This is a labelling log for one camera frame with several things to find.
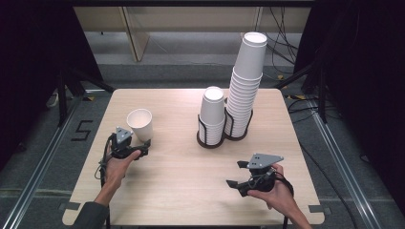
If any right hand-held gripper cable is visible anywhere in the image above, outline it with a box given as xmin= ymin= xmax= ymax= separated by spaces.
xmin=273 ymin=173 xmax=295 ymax=229

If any left hand-held gripper cable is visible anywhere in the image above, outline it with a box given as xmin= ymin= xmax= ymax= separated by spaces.
xmin=94 ymin=133 xmax=117 ymax=229

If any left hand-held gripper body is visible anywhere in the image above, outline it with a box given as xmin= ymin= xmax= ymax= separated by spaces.
xmin=108 ymin=126 xmax=142 ymax=160

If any hand-held gripper cable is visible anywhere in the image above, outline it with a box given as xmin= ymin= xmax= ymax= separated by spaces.
xmin=273 ymin=173 xmax=295 ymax=229
xmin=94 ymin=133 xmax=117 ymax=229

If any short stack of white cups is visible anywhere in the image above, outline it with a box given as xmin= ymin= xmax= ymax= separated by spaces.
xmin=198 ymin=86 xmax=227 ymax=147

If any beige wooden cabinet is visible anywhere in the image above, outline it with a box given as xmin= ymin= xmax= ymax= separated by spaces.
xmin=73 ymin=6 xmax=311 ymax=63

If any black wire cup holder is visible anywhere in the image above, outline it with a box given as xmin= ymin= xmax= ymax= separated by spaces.
xmin=224 ymin=106 xmax=254 ymax=142
xmin=196 ymin=114 xmax=227 ymax=150

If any metal floor rail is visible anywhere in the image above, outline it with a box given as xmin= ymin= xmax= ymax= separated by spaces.
xmin=307 ymin=98 xmax=388 ymax=229
xmin=0 ymin=92 xmax=88 ymax=229

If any person's right hand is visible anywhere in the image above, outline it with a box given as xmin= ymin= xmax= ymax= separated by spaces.
xmin=246 ymin=163 xmax=299 ymax=219

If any person's left hand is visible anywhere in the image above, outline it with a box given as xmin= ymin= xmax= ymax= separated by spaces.
xmin=104 ymin=149 xmax=142 ymax=191

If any bundle of black hanging cables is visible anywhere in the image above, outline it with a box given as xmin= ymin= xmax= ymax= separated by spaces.
xmin=266 ymin=6 xmax=300 ymax=75

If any tall stack of white cups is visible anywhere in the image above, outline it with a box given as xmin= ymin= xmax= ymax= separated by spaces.
xmin=224 ymin=31 xmax=268 ymax=138

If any black metal stand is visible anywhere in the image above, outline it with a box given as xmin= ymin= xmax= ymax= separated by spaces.
xmin=273 ymin=60 xmax=330 ymax=124
xmin=56 ymin=63 xmax=117 ymax=128

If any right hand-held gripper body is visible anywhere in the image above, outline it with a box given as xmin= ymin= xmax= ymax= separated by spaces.
xmin=240 ymin=153 xmax=285 ymax=197

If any black floor cable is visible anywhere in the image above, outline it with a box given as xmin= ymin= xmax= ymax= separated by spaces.
xmin=288 ymin=94 xmax=359 ymax=229

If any white paper cup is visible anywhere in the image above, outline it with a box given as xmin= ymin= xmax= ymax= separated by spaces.
xmin=126 ymin=108 xmax=154 ymax=143

